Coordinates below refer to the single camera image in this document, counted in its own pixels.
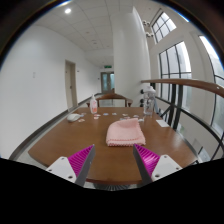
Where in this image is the clear plastic drink bottle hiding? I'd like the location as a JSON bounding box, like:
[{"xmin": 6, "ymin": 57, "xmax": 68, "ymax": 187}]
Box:
[{"xmin": 142, "ymin": 85, "xmax": 157, "ymax": 117}]

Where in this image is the pink textured towel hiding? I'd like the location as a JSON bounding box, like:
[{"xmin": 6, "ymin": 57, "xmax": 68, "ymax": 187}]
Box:
[{"xmin": 105, "ymin": 117, "xmax": 147, "ymax": 148}]

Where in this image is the wooden handrail with black balusters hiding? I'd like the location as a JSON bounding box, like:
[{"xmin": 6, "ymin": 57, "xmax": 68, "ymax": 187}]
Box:
[{"xmin": 140, "ymin": 78, "xmax": 224, "ymax": 161}]

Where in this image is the wooden armchair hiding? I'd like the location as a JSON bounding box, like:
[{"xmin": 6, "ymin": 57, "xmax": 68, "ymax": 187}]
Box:
[{"xmin": 86, "ymin": 92, "xmax": 134, "ymax": 108}]

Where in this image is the white bottle with pink label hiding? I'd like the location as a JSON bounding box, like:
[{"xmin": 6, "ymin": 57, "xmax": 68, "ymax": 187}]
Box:
[{"xmin": 89, "ymin": 94, "xmax": 99, "ymax": 115}]

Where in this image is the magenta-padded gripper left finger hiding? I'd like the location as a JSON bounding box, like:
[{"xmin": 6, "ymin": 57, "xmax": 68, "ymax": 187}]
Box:
[{"xmin": 45, "ymin": 143, "xmax": 97, "ymax": 188}]

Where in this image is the tall black-framed window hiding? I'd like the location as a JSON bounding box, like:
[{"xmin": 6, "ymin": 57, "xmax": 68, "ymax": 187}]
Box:
[
  {"xmin": 199, "ymin": 34, "xmax": 224, "ymax": 141},
  {"xmin": 158, "ymin": 41, "xmax": 193, "ymax": 111}
]

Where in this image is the white paper card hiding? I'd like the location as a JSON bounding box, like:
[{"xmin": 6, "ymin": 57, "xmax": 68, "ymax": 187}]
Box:
[{"xmin": 155, "ymin": 119, "xmax": 171, "ymax": 128}]

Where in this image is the glazed double door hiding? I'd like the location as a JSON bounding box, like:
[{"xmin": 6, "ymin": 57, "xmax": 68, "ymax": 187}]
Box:
[{"xmin": 100, "ymin": 71, "xmax": 115, "ymax": 94}]

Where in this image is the small grid-pane window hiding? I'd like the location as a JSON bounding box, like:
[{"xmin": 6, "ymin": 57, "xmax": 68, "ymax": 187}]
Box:
[{"xmin": 151, "ymin": 11, "xmax": 178, "ymax": 44}]

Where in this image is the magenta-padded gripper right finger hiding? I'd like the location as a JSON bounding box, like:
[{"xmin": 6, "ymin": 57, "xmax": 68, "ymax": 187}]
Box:
[{"xmin": 132, "ymin": 143, "xmax": 184, "ymax": 187}]

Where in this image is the beige single door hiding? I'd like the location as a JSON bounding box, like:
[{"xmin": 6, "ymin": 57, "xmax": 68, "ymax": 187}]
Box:
[{"xmin": 64, "ymin": 59, "xmax": 79, "ymax": 111}]

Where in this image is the white computer mouse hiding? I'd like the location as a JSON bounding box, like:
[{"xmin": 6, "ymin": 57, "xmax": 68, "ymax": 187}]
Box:
[{"xmin": 66, "ymin": 113, "xmax": 82, "ymax": 123}]

